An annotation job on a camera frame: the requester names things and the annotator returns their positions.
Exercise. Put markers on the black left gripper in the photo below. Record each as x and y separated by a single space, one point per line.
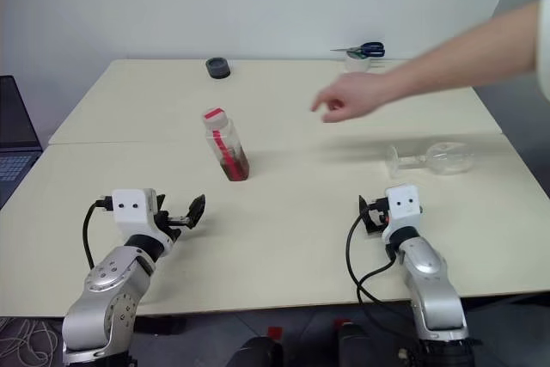
169 224

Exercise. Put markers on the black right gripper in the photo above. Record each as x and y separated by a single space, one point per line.
379 214

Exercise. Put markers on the plastic bottle with red liquid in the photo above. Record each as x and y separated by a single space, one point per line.
234 156

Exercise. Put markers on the clear wine glass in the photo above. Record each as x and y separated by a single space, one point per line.
449 158

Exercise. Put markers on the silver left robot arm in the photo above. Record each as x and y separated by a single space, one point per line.
107 289

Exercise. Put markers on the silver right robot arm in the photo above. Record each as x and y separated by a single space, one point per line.
429 281

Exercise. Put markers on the person's bare forearm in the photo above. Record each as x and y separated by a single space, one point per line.
455 57

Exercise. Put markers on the person's bare hand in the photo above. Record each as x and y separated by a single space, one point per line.
356 94

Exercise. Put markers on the small red part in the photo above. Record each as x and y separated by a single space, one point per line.
275 332
342 323

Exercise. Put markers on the black round tape roll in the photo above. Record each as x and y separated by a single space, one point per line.
218 68

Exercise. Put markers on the white tape roll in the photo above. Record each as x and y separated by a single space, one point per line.
356 64

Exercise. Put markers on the dark laptop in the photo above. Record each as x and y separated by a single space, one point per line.
15 126

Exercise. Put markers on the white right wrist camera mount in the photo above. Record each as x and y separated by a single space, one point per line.
404 208

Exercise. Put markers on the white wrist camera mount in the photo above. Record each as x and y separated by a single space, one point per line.
404 208
131 208

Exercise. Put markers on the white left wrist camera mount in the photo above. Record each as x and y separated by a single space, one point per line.
131 208

